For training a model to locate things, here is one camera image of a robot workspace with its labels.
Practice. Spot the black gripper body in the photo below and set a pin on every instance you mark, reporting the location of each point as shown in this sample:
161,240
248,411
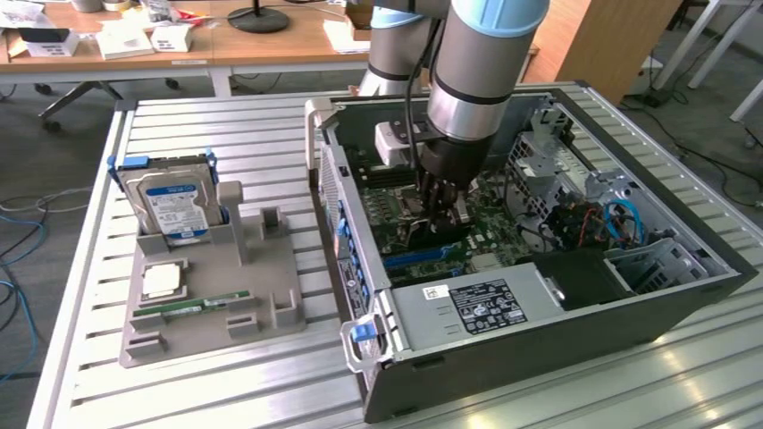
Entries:
456,158

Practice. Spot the black graphics card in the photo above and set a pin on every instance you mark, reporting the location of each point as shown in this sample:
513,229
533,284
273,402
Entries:
444,239

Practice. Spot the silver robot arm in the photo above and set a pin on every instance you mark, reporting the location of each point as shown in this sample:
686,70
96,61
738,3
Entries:
476,67

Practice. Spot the CPU socket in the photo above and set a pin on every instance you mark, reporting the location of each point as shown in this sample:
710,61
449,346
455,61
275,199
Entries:
408,203

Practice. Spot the green motherboard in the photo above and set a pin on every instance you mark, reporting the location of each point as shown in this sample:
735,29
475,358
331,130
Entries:
495,232

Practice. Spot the blue expansion slot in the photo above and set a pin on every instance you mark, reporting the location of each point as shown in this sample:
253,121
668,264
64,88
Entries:
417,258

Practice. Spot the silver perforated disk bay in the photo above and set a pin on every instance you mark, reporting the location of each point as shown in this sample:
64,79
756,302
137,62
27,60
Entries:
536,179

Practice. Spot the silver chipset heat sink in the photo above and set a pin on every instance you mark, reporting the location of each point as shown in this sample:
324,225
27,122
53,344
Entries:
485,264

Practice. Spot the grey power supply unit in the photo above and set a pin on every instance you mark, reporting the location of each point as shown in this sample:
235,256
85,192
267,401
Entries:
429,322

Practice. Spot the white paper stack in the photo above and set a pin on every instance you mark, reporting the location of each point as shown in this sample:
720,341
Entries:
345,40

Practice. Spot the black power strip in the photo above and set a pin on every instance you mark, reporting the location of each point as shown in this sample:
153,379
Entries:
647,99

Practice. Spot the silver disk bay carrier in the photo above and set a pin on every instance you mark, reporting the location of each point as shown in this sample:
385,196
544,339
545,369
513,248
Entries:
650,268

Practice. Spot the brown cardboard box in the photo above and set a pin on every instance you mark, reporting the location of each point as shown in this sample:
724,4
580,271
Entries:
357,13

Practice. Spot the wooden cabinet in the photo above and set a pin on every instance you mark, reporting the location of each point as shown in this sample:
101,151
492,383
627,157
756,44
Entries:
613,44

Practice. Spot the black open PC case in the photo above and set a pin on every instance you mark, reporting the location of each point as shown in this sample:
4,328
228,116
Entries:
536,366

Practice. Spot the wooden desk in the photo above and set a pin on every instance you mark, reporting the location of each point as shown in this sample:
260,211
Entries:
268,49

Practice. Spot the grey parts rack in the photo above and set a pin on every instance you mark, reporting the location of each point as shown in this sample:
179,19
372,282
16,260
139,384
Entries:
208,268

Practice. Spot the hard disk blue carrier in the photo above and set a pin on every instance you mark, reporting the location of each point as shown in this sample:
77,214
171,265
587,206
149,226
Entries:
169,205

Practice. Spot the black lamp base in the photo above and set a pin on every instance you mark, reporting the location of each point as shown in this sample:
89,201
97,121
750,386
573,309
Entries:
259,21

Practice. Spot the green RAM stick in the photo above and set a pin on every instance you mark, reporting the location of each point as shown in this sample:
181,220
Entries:
191,306

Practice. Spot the silver CPU chip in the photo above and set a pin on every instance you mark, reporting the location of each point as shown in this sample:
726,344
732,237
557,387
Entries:
161,281

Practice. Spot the white labelled carton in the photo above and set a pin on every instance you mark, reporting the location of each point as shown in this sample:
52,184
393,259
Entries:
172,40

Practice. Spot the white open box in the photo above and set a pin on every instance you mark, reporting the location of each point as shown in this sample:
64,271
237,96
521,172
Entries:
125,44

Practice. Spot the black castor leg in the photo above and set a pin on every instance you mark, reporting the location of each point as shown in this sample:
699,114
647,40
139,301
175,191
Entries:
63,100

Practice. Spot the tape roll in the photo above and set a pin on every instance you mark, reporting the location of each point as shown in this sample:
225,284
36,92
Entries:
117,5

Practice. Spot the grey cup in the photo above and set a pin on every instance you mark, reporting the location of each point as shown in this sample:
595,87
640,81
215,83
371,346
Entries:
87,5

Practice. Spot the black and white box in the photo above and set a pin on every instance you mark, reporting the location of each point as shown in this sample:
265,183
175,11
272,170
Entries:
51,47

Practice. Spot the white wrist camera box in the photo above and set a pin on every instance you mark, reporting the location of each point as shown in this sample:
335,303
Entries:
389,149

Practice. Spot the black intrusion switch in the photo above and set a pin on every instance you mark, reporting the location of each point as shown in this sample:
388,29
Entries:
344,171

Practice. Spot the white table frame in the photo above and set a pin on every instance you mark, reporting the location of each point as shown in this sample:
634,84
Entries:
684,44

